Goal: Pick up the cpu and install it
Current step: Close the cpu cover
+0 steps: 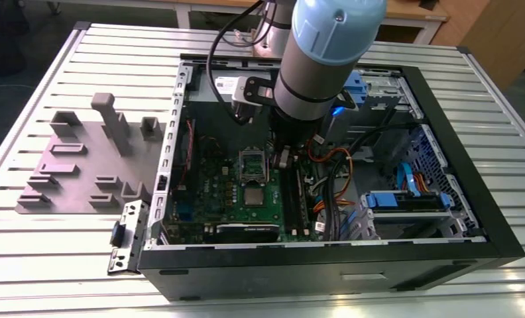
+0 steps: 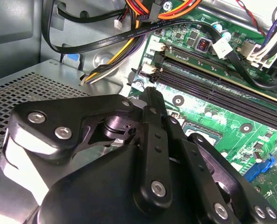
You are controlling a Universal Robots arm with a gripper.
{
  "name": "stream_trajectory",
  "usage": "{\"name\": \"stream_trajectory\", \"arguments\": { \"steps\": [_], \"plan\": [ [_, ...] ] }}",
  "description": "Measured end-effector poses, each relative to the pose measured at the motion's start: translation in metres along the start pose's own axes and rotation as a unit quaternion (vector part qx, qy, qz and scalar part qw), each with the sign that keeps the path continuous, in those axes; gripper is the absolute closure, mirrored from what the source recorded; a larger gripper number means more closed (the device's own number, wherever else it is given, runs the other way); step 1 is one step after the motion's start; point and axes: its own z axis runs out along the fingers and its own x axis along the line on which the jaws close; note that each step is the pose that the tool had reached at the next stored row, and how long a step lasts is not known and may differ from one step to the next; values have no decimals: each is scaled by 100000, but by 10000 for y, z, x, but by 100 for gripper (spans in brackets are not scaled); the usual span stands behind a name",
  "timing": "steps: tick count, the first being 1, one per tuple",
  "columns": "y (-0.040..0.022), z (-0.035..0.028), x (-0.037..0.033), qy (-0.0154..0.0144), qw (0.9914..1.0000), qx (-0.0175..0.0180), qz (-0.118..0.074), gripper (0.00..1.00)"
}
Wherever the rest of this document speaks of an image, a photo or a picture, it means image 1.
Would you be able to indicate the silver CPU chip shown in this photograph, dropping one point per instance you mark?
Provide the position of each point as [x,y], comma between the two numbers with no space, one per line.
[255,197]

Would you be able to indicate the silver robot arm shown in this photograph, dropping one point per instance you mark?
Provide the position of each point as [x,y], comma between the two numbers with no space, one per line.
[315,66]

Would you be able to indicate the CPU socket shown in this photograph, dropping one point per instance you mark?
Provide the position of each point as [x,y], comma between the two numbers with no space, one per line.
[255,187]

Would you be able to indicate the large grey disk bay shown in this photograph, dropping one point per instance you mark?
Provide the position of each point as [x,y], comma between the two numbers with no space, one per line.
[368,114]

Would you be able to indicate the grey power supply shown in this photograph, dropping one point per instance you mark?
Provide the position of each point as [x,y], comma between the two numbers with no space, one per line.
[219,129]

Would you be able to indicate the black RAM slot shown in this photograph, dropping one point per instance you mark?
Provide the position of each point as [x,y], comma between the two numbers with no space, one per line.
[284,198]
[289,198]
[296,198]

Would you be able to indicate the green motherboard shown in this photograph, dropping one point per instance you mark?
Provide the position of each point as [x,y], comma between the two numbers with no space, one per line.
[213,185]

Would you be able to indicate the hard disk in blue carrier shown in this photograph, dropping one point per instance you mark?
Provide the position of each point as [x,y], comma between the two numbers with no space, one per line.
[384,200]

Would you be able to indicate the black graphics card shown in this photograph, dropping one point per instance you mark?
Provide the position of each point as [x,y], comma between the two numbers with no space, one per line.
[244,232]

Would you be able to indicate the small grey disk bay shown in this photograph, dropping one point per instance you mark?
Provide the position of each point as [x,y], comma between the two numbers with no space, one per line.
[412,218]

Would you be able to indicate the black open PC case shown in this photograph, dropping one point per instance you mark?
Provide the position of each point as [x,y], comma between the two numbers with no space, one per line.
[289,275]

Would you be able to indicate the grey parts rack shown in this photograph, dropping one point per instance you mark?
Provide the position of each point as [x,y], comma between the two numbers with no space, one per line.
[89,165]

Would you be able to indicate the brown wooden cabinet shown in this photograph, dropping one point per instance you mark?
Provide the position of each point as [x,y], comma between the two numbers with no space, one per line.
[496,33]

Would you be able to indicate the black office chair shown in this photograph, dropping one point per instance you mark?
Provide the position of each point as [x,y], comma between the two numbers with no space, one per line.
[1,39]

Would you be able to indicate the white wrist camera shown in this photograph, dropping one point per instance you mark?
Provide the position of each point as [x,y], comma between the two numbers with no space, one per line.
[240,96]

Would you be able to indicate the blue plastic drive bracket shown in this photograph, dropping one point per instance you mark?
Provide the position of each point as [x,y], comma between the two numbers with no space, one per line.
[360,96]

